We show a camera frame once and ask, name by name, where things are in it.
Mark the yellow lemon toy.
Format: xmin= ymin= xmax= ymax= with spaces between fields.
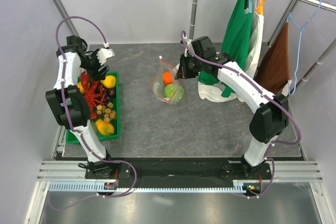
xmin=100 ymin=75 xmax=117 ymax=89

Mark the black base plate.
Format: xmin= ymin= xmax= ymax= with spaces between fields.
xmin=78 ymin=157 xmax=273 ymax=189

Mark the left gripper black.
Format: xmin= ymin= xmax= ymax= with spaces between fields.
xmin=79 ymin=49 xmax=109 ymax=82

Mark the white garment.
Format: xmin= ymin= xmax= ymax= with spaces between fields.
xmin=196 ymin=0 xmax=264 ymax=103

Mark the clear zip top bag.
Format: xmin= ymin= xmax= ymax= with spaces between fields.
xmin=151 ymin=56 xmax=186 ymax=105

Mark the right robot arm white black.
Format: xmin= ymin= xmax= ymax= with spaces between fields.
xmin=175 ymin=31 xmax=290 ymax=179

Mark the blue wire hanger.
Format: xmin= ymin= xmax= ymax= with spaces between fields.
xmin=286 ymin=0 xmax=322 ymax=97

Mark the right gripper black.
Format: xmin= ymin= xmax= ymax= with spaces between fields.
xmin=175 ymin=53 xmax=204 ymax=80

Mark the green plastic tray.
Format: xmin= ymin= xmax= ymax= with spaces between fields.
xmin=77 ymin=72 xmax=121 ymax=141

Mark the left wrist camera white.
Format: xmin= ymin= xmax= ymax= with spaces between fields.
xmin=97 ymin=48 xmax=115 ymax=65

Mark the metal clothes rack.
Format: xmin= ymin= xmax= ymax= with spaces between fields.
xmin=181 ymin=0 xmax=335 ymax=81

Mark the purple cable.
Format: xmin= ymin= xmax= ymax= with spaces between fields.
xmin=180 ymin=29 xmax=302 ymax=200
xmin=47 ymin=16 xmax=140 ymax=210

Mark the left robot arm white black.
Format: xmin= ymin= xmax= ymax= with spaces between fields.
xmin=45 ymin=35 xmax=116 ymax=179

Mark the green shirt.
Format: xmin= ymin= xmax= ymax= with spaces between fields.
xmin=198 ymin=0 xmax=253 ymax=102

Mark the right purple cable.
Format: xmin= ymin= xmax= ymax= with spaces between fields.
xmin=180 ymin=29 xmax=302 ymax=200

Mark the slotted cable duct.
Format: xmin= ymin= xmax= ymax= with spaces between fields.
xmin=48 ymin=182 xmax=256 ymax=193

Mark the green cabbage toy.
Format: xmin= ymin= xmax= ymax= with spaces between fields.
xmin=164 ymin=83 xmax=185 ymax=104

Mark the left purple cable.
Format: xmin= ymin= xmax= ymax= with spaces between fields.
xmin=47 ymin=16 xmax=140 ymax=210

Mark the brown longan cluster toy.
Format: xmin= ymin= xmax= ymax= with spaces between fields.
xmin=96 ymin=102 xmax=117 ymax=123

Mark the yellow green mango toy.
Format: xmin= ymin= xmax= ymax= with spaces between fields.
xmin=95 ymin=119 xmax=115 ymax=136

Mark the orange fruit toy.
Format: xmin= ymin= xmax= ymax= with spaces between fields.
xmin=162 ymin=71 xmax=173 ymax=85

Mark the brown towel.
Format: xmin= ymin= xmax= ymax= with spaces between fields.
xmin=255 ymin=23 xmax=290 ymax=94

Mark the red lobster toy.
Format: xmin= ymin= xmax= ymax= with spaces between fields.
xmin=80 ymin=72 xmax=107 ymax=120

